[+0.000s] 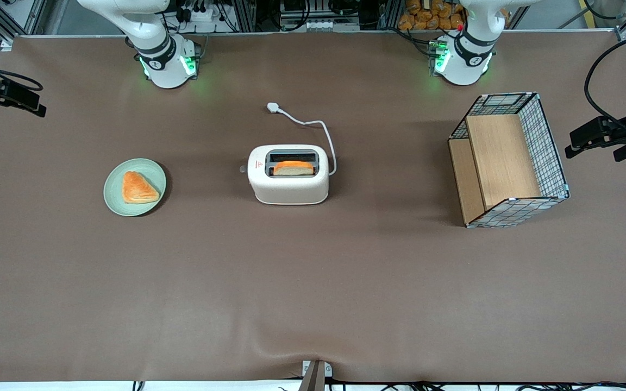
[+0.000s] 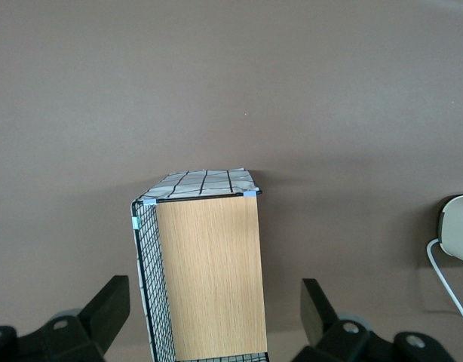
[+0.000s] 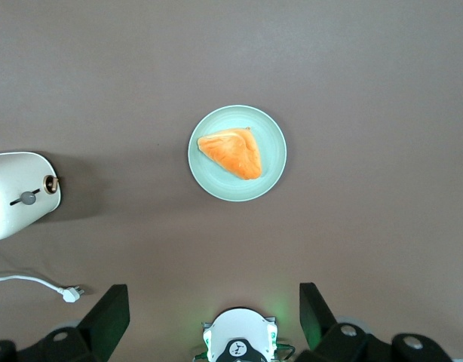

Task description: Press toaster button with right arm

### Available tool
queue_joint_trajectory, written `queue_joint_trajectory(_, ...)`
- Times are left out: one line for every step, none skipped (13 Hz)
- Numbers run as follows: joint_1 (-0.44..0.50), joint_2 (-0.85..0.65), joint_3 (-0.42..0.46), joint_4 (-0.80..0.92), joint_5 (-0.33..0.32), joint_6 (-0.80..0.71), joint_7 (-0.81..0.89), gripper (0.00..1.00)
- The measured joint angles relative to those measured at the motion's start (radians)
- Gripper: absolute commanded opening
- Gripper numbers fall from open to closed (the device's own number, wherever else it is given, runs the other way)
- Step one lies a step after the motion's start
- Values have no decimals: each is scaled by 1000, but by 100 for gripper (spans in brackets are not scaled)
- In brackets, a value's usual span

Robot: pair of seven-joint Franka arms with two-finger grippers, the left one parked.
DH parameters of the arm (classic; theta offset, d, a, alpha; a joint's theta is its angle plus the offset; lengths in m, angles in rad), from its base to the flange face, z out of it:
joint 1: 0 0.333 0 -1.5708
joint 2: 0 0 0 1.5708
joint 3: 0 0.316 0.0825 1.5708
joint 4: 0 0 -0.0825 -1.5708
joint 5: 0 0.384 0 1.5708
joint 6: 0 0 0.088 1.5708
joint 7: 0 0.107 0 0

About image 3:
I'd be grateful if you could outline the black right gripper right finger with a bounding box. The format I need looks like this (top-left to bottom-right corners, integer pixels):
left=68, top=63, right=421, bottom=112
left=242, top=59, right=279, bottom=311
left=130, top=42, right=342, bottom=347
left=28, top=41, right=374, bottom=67
left=295, top=281, right=453, bottom=362

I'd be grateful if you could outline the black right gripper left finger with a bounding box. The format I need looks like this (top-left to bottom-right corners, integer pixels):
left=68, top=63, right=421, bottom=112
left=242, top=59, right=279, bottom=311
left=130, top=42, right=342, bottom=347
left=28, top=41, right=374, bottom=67
left=0, top=284, right=130, bottom=362

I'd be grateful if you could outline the grey toaster lever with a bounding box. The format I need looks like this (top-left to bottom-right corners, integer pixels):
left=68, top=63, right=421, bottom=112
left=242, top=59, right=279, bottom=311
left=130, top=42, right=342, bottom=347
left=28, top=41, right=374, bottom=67
left=9, top=188, right=41, bottom=207

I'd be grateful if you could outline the bronze toaster dial knob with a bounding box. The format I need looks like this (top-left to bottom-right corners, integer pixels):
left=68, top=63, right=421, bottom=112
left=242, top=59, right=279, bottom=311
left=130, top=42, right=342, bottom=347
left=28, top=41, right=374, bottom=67
left=42, top=174, right=61, bottom=195

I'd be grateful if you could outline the cream white toaster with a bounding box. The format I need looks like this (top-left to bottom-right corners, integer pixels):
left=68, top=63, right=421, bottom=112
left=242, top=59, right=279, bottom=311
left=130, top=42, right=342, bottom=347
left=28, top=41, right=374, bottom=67
left=0, top=151, right=62, bottom=243

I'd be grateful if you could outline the pale green round plate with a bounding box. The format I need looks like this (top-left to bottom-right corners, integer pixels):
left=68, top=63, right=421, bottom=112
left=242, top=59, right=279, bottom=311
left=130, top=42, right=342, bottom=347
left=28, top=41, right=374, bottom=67
left=187, top=104, right=288, bottom=202

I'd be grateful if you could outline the triangular toasted bread slice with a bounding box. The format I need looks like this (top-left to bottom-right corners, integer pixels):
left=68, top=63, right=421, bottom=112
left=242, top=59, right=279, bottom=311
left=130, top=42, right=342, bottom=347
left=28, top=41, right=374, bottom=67
left=197, top=127, right=263, bottom=181

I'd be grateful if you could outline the white power cable with plug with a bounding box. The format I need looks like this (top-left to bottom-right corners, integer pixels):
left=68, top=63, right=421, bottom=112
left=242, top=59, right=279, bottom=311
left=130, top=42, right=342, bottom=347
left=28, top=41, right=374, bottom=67
left=0, top=274, right=85, bottom=304

